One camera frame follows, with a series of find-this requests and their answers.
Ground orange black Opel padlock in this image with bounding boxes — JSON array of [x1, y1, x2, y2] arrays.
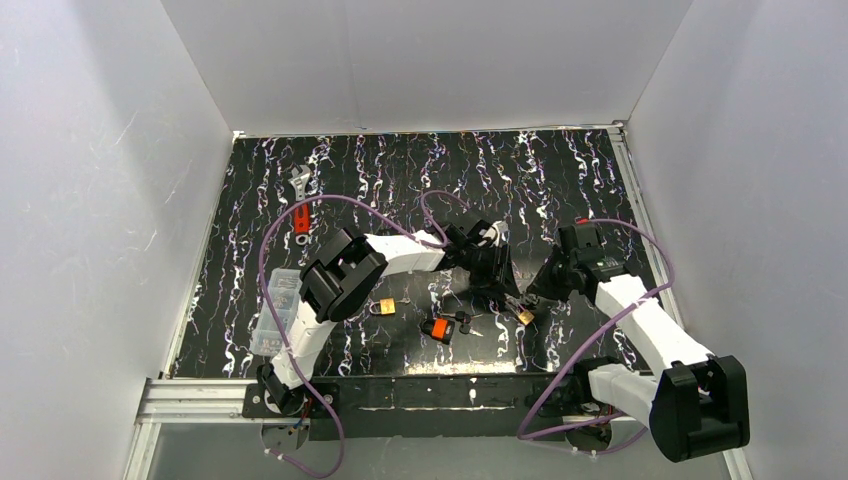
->
[[420, 317, 456, 345]]

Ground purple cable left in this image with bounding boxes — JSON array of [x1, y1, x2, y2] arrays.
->
[[257, 190, 465, 480]]

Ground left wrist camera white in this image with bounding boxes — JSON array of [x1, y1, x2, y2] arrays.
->
[[483, 221, 509, 245]]

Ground black base frame front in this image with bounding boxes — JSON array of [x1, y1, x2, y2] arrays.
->
[[242, 372, 612, 441]]

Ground clear plastic screw box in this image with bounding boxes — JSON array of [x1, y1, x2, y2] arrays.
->
[[249, 268, 302, 357]]

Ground purple cable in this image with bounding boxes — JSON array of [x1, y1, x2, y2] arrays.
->
[[257, 190, 465, 480], [516, 218, 676, 457]]

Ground brass padlock with steel shackle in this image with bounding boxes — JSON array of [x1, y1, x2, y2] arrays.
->
[[368, 298, 396, 316]]

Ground small brass padlock with figurine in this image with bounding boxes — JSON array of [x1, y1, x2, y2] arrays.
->
[[504, 296, 535, 326]]

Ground black-headed keys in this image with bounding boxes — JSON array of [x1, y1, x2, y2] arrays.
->
[[441, 311, 480, 340]]

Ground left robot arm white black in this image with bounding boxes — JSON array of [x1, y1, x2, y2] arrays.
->
[[257, 219, 520, 415]]

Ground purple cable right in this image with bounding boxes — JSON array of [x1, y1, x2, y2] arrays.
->
[[516, 218, 676, 457]]

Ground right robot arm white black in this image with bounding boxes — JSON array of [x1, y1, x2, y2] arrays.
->
[[517, 219, 750, 462]]

